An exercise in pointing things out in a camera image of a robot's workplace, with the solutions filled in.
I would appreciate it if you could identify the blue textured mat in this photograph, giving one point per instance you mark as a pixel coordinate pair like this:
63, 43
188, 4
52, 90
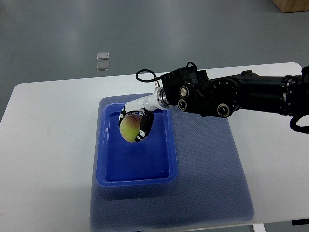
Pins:
210, 186

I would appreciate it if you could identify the upper metal floor plate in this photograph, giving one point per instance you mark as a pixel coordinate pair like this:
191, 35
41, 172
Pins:
102, 55

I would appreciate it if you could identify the brown wooden box corner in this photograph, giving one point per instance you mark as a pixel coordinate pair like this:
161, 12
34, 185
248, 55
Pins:
291, 6

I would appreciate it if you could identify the blue plastic tray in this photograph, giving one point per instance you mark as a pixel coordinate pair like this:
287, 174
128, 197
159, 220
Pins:
121, 163

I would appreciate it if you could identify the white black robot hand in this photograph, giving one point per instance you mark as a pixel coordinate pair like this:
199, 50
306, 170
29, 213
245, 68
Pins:
149, 103

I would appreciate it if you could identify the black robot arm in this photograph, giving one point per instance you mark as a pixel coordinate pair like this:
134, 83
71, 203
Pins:
192, 91

